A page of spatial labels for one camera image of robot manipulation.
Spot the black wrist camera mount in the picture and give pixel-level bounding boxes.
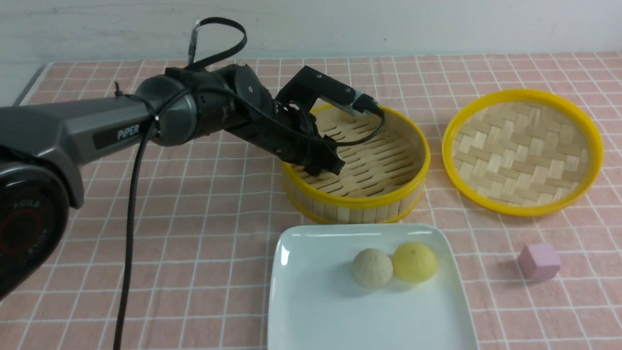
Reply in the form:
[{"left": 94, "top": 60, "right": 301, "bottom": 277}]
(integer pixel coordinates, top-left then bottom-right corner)
[{"left": 274, "top": 66, "right": 384, "bottom": 117}]

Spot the white square plate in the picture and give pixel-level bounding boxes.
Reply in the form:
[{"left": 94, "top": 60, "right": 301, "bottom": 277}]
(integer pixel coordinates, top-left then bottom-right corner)
[{"left": 267, "top": 223, "right": 479, "bottom": 350}]

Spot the yellow rimmed woven steamer lid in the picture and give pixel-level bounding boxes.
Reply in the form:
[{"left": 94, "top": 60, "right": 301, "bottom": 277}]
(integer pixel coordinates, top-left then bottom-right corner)
[{"left": 442, "top": 89, "right": 604, "bottom": 217}]

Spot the pink checkered tablecloth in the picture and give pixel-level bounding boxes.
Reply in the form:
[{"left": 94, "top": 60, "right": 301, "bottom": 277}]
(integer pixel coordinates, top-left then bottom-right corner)
[{"left": 1, "top": 52, "right": 621, "bottom": 350}]

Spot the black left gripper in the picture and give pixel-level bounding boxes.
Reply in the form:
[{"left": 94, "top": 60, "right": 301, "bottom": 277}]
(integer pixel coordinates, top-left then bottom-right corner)
[{"left": 226, "top": 100, "right": 345, "bottom": 176}]

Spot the white steamed bun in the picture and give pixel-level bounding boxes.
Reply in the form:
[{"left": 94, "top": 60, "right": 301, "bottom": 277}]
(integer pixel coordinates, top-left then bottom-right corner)
[{"left": 352, "top": 248, "right": 394, "bottom": 290}]

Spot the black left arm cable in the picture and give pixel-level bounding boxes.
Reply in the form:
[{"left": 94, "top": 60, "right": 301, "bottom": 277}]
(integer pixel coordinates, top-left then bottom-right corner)
[{"left": 113, "top": 17, "right": 387, "bottom": 350}]

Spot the yellow rimmed bamboo steamer basket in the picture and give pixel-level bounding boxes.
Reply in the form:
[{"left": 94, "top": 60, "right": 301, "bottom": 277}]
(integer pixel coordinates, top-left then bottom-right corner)
[{"left": 282, "top": 106, "right": 431, "bottom": 225}]

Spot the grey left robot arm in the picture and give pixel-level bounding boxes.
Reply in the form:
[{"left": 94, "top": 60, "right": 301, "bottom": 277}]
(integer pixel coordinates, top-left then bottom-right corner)
[{"left": 0, "top": 64, "right": 356, "bottom": 298}]

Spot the pink cube block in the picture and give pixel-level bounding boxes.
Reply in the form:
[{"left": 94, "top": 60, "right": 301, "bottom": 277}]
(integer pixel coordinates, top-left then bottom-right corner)
[{"left": 516, "top": 242, "right": 561, "bottom": 282}]

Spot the yellow steamed bun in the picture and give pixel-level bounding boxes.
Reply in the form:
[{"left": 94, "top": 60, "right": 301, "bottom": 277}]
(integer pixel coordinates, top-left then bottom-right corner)
[{"left": 392, "top": 242, "right": 438, "bottom": 283}]

